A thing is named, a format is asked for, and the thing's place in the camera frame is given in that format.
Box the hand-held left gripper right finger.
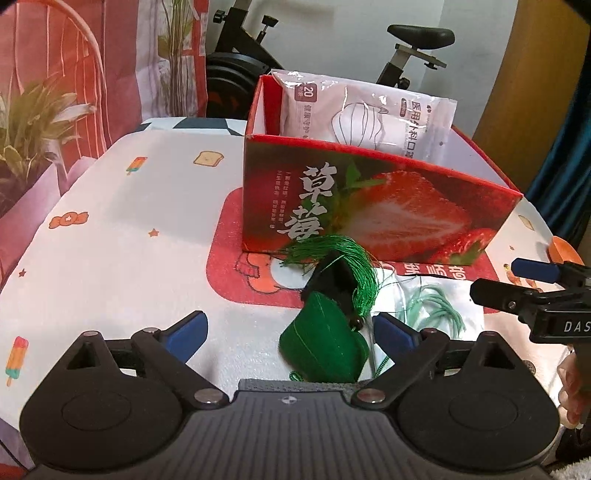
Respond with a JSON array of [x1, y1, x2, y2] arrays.
[[353, 311, 532, 411]]

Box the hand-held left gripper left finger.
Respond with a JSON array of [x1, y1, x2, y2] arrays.
[[59, 310, 230, 411]]

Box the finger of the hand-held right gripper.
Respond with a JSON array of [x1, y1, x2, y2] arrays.
[[470, 278, 543, 317], [510, 257, 591, 289]]

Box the clear packet green-string mask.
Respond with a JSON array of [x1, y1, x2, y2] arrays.
[[369, 274, 485, 384]]

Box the green tasselled fabric sachet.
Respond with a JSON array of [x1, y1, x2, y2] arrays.
[[277, 234, 377, 384]]

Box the red strawberry-print box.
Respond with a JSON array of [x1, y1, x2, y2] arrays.
[[241, 74, 525, 267]]

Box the white face mask packet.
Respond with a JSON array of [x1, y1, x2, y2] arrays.
[[270, 68, 458, 162]]

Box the person's right hand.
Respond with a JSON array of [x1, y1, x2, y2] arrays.
[[556, 353, 586, 425]]

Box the teal curtain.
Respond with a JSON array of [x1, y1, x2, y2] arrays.
[[526, 124, 591, 259]]

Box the cartoon-print tablecloth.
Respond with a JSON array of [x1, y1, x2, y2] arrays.
[[0, 117, 591, 462]]

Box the wooden door panel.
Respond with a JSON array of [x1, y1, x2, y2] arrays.
[[471, 0, 583, 195]]

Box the black exercise bike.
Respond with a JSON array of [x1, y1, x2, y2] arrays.
[[205, 0, 455, 123]]

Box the red plant-print curtain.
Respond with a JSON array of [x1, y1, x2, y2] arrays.
[[0, 0, 208, 217]]

